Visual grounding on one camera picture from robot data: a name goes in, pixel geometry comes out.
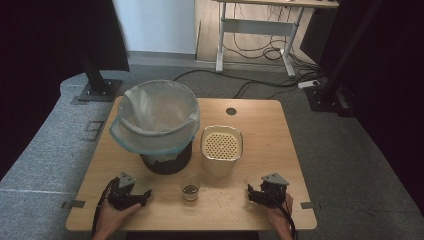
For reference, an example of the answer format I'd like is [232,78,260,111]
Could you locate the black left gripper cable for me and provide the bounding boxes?
[91,177,120,236]

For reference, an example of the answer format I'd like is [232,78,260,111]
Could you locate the white desk frame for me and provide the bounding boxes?
[213,0,340,79]

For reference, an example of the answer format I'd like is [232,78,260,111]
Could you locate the white power strip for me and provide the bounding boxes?
[297,79,321,90]

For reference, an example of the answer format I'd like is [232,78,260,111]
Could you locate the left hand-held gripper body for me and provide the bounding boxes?
[107,172,148,211]

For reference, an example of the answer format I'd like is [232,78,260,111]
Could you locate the person's left hand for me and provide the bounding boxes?
[95,200,143,234]

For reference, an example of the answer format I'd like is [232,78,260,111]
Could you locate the small clear glass cup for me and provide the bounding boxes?
[179,177,202,203]

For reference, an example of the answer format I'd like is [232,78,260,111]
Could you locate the black metal stand with base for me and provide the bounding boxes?
[304,0,384,118]
[77,49,123,103]

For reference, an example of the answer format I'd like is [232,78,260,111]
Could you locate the cream container with perforated strainer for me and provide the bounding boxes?
[199,124,244,178]

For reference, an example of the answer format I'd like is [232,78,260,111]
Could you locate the black floor cables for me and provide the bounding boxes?
[173,3,326,100]

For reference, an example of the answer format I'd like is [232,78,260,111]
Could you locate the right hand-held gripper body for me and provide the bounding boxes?
[255,172,290,210]

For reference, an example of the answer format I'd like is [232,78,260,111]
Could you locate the grey tape piece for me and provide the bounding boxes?
[61,199,87,210]
[299,200,322,211]

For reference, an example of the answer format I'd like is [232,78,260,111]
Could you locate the black trash bin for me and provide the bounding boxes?
[139,141,194,176]

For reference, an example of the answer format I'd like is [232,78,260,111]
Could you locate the person's right hand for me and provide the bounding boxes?
[264,192,295,232]

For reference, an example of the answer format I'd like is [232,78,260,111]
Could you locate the scattered crumbs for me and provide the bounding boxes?
[199,186,250,222]

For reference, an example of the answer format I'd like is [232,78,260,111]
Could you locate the black curtain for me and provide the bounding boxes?
[0,0,131,181]
[299,0,424,218]

